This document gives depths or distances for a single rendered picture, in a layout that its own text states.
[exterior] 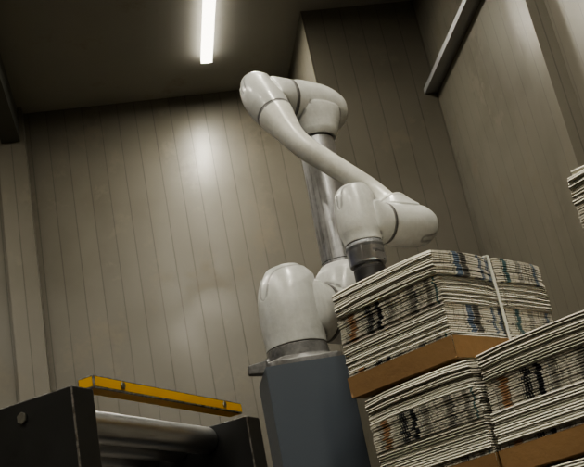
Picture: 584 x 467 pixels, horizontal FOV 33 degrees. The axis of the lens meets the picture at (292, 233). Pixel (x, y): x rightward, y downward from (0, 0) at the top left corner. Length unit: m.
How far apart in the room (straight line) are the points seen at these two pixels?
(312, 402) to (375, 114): 7.97
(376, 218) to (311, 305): 0.29
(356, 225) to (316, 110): 0.55
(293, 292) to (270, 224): 8.70
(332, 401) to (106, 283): 8.61
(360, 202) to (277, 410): 0.52
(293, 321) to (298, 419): 0.24
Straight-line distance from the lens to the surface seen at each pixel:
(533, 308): 2.18
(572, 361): 1.77
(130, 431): 1.65
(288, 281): 2.46
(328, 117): 2.78
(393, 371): 2.01
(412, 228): 2.41
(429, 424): 1.95
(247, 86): 2.74
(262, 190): 11.30
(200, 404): 1.71
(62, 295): 10.88
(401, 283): 2.00
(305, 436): 2.34
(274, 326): 2.44
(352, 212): 2.33
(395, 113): 10.25
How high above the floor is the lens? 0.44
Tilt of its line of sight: 21 degrees up
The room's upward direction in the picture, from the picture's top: 11 degrees counter-clockwise
